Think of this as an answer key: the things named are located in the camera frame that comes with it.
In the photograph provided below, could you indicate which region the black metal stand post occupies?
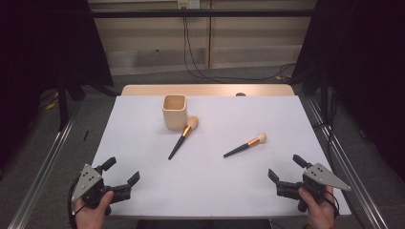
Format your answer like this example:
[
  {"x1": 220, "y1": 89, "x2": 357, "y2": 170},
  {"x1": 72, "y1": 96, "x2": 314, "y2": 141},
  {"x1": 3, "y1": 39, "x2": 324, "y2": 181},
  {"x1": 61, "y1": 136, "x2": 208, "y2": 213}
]
[
  {"x1": 319, "y1": 70, "x2": 330, "y2": 123},
  {"x1": 56, "y1": 75, "x2": 70, "y2": 132}
]

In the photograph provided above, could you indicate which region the black curtain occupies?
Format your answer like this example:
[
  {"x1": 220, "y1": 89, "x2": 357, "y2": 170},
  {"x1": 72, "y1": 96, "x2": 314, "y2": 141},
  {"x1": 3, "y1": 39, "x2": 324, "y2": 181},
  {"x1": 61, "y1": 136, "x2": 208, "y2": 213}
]
[
  {"x1": 290, "y1": 0, "x2": 405, "y2": 183},
  {"x1": 0, "y1": 0, "x2": 115, "y2": 175}
]

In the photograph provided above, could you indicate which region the black floor cable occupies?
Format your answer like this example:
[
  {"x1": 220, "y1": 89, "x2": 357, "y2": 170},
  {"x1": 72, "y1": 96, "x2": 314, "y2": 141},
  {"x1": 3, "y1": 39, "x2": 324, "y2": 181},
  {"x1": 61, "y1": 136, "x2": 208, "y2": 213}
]
[{"x1": 313, "y1": 90, "x2": 338, "y2": 170}]

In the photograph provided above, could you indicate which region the aluminium frame rail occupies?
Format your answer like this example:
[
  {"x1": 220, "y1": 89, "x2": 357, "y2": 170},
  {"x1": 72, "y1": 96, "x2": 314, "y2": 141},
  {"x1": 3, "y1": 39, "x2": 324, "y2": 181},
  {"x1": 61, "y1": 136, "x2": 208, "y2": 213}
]
[
  {"x1": 307, "y1": 97, "x2": 390, "y2": 229},
  {"x1": 8, "y1": 103, "x2": 81, "y2": 229}
]

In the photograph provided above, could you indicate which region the left hand-held gripper cable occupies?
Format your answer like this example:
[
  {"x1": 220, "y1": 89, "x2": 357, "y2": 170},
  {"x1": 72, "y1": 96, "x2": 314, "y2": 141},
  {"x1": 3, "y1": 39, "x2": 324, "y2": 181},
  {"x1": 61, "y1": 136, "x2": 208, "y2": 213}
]
[{"x1": 66, "y1": 177, "x2": 81, "y2": 229}]

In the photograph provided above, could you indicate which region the right hand-held gripper cable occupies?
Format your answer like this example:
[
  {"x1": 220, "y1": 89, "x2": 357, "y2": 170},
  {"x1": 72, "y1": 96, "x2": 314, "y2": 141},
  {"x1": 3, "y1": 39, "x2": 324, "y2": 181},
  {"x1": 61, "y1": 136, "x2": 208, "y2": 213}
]
[{"x1": 324, "y1": 190, "x2": 341, "y2": 219}]

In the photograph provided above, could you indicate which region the black wall cable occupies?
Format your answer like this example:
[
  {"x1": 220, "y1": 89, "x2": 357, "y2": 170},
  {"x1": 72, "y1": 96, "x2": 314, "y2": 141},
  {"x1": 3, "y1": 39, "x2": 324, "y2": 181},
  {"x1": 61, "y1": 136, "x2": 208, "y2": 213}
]
[{"x1": 182, "y1": 17, "x2": 297, "y2": 82}]

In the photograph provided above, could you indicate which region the person's left hand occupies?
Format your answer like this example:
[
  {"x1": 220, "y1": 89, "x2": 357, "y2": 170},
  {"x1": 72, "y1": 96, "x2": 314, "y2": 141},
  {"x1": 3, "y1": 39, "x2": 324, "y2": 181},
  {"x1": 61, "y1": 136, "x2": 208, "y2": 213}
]
[{"x1": 74, "y1": 190, "x2": 115, "y2": 229}]

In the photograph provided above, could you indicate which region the black horizontal frame bar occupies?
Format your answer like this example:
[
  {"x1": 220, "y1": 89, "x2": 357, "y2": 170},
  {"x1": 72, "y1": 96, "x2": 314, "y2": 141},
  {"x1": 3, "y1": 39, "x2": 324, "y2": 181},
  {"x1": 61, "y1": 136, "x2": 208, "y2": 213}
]
[{"x1": 90, "y1": 9, "x2": 316, "y2": 18}]

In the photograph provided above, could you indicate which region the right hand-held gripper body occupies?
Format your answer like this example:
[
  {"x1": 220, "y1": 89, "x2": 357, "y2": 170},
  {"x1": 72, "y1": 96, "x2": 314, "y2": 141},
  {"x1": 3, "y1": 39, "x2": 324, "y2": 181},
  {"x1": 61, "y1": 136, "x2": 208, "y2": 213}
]
[{"x1": 275, "y1": 162, "x2": 352, "y2": 214}]

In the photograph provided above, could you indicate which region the person's right hand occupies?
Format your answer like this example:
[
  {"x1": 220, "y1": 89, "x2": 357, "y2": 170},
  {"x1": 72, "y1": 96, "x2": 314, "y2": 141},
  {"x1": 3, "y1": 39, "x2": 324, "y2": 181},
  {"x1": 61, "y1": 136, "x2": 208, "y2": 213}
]
[{"x1": 298, "y1": 185, "x2": 340, "y2": 229}]

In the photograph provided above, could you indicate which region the beige square cup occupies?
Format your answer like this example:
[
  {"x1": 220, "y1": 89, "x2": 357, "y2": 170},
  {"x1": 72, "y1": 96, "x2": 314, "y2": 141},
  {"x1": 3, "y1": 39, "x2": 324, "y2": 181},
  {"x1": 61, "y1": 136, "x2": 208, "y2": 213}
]
[{"x1": 161, "y1": 94, "x2": 189, "y2": 130}]

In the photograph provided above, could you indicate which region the white table mat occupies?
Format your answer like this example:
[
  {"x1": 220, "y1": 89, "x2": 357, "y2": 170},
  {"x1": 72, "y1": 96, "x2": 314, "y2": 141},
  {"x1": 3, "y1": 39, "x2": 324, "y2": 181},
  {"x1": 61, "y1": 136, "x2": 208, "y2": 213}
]
[{"x1": 90, "y1": 94, "x2": 352, "y2": 219}]

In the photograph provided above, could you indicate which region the black-handled makeup brush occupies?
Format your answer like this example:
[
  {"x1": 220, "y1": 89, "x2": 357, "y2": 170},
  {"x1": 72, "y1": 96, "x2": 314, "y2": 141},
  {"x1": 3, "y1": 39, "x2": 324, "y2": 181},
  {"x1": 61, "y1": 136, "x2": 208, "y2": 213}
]
[
  {"x1": 223, "y1": 133, "x2": 267, "y2": 158},
  {"x1": 167, "y1": 115, "x2": 200, "y2": 161}
]

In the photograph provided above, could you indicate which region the white wall socket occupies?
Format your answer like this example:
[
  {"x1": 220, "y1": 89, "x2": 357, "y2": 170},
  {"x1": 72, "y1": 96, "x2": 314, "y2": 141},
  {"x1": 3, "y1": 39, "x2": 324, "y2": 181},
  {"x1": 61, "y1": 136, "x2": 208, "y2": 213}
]
[{"x1": 177, "y1": 0, "x2": 201, "y2": 10}]

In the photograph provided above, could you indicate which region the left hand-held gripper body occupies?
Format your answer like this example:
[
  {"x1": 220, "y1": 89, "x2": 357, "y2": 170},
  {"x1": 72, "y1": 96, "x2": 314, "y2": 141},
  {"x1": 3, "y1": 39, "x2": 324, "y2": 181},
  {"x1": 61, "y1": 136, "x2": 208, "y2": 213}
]
[{"x1": 71, "y1": 163, "x2": 132, "y2": 211}]

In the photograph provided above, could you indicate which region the hand-held gripper cable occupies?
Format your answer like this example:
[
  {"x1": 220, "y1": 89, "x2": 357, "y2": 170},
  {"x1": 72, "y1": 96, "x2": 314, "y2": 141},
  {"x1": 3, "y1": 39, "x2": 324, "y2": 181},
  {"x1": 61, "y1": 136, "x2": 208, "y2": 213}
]
[
  {"x1": 324, "y1": 190, "x2": 341, "y2": 219},
  {"x1": 66, "y1": 177, "x2": 81, "y2": 229}
]

